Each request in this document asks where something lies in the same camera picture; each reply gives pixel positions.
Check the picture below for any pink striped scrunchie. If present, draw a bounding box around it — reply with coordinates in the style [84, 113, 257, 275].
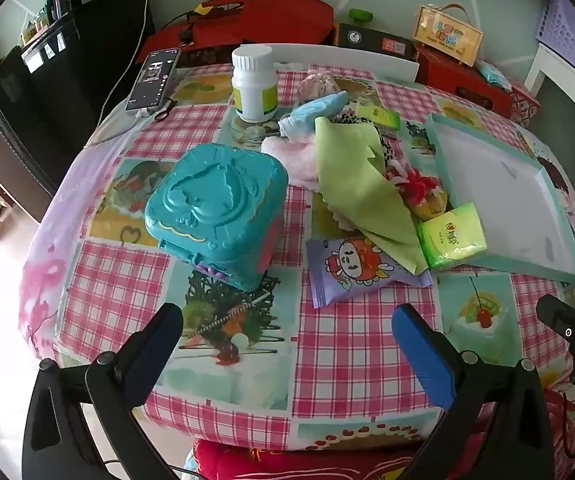
[299, 74, 339, 99]

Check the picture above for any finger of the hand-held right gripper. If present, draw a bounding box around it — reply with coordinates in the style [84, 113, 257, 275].
[536, 294, 575, 350]

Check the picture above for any purple wet wipes packet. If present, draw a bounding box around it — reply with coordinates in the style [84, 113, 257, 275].
[305, 236, 433, 310]

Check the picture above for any pink zigzag fluffy sock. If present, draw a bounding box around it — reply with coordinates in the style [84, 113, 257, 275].
[260, 135, 321, 188]

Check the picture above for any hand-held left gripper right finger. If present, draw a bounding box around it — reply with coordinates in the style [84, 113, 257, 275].
[391, 302, 555, 480]

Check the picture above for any round yellow snack pack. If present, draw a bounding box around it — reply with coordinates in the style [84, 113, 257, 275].
[411, 189, 452, 222]

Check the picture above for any floral patterned box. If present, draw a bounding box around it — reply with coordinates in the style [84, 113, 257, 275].
[509, 82, 541, 127]

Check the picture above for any black smartphone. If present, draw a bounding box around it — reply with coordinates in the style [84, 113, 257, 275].
[126, 48, 182, 113]

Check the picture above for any white side table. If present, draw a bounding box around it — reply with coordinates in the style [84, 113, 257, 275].
[523, 41, 575, 113]

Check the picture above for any leopard print cloth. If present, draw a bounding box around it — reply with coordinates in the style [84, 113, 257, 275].
[327, 110, 398, 167]

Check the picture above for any teal plastic toy case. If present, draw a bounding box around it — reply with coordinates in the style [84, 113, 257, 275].
[145, 143, 289, 292]

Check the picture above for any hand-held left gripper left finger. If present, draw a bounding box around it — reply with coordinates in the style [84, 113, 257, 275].
[22, 302, 184, 480]

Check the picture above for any red carton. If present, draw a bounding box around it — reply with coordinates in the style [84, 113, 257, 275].
[414, 42, 514, 117]

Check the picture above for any black box with gauge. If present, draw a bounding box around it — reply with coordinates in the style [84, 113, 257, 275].
[334, 22, 419, 59]

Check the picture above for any black cabinet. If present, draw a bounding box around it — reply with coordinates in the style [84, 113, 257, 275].
[0, 5, 157, 222]

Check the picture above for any white charging cable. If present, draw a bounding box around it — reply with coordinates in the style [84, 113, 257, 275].
[84, 0, 152, 149]

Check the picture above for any red cushion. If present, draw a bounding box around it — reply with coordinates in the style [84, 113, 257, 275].
[192, 439, 421, 480]

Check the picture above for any green cloth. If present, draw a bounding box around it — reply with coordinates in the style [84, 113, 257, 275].
[314, 116, 429, 277]

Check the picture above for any teal box lid tray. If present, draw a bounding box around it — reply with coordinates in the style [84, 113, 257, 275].
[425, 112, 575, 284]

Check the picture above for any white pill bottle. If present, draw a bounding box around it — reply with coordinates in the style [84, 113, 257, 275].
[231, 45, 280, 124]

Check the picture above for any large red box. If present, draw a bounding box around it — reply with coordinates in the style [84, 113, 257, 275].
[136, 0, 336, 67]

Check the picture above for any checkered printed tablecloth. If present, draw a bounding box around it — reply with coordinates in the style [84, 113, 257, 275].
[19, 62, 575, 455]

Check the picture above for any blue mask pack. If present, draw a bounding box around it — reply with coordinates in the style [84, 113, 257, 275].
[476, 60, 511, 92]

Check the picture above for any blue face mask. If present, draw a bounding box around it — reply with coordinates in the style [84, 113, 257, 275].
[278, 92, 351, 142]

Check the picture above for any small green tissue packet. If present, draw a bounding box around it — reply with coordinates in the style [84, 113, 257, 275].
[355, 103, 401, 132]

